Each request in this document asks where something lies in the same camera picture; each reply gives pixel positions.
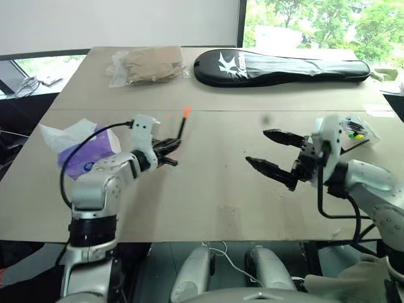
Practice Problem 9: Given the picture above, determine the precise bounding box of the silver left robot leg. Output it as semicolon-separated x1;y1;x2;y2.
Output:
170;246;216;303

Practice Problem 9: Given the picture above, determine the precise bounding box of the white paper slip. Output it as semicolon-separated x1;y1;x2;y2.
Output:
362;103;396;117

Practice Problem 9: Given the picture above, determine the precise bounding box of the thin white wire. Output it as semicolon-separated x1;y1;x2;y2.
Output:
201;241;263;285

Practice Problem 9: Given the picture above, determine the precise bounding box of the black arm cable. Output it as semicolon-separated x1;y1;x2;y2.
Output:
59;121;133;210
316;150;381;244

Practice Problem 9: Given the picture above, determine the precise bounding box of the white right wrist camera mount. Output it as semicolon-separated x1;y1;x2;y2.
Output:
310;114;345;187

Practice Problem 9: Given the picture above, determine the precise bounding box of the silver robot leg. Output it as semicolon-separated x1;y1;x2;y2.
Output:
244;246;297;292
170;246;216;303

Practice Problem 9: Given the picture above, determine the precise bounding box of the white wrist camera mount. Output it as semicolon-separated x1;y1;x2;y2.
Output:
130;114;161;173
310;114;345;187

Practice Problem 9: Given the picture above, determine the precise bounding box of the purple tissue box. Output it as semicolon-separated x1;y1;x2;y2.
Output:
39;117;122;181

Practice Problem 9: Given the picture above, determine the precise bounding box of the clear bag with brown contents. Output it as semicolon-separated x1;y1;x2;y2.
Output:
105;46;191;89

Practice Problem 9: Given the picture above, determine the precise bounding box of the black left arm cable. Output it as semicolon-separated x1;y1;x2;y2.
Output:
59;121;133;210

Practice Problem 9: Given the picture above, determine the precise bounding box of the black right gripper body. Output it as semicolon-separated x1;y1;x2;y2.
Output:
292;135;326;186

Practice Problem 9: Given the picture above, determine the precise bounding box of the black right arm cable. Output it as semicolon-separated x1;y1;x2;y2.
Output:
316;150;381;244

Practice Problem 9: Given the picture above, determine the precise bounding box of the black window frame post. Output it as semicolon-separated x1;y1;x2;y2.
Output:
235;0;248;49

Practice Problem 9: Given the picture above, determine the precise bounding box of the black pen with orange cap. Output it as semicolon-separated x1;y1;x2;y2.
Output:
175;105;194;141

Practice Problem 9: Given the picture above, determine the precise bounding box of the silver right robot leg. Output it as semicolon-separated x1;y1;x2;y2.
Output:
244;246;297;292

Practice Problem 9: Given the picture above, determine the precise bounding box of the coiled white cable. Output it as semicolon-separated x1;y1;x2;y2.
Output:
13;76;42;99

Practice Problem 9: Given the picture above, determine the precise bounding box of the clear packet of small items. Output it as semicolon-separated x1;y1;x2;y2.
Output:
342;114;382;152

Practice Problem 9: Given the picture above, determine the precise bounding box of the flat white device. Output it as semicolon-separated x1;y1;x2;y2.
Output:
40;75;64;87

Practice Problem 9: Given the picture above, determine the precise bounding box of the black racket bag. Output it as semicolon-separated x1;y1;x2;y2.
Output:
193;48;371;86

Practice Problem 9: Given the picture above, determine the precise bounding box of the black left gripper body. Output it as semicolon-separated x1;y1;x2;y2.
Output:
151;140;167;163

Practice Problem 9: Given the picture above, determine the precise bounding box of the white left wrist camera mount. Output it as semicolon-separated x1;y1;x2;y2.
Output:
130;114;161;173

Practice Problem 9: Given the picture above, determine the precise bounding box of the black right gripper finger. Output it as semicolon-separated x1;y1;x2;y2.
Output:
262;128;306;148
245;156;300;193

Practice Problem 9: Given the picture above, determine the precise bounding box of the grey-green cloth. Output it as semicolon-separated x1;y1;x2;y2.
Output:
304;253;399;303

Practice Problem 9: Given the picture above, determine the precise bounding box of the olive green cloth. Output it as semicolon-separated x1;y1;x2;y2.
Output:
370;67;401;83

